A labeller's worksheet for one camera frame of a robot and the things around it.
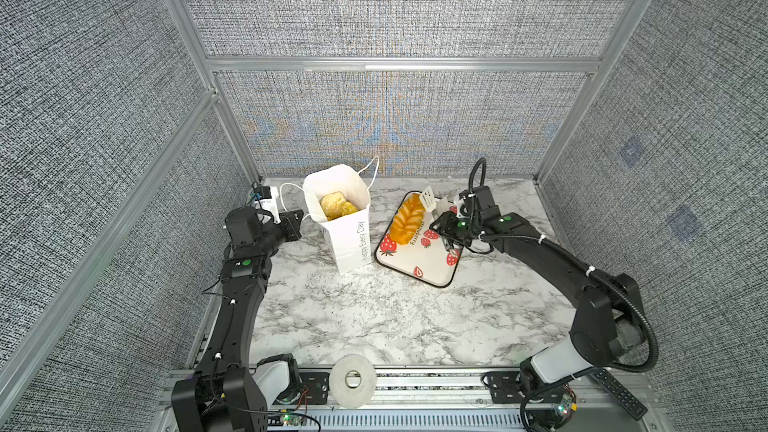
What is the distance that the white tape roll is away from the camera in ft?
2.40

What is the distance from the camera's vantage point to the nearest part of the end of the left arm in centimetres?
61

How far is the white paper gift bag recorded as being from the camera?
0.78 m

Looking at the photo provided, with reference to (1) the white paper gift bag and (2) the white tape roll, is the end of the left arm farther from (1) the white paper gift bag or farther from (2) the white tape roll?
(2) the white tape roll
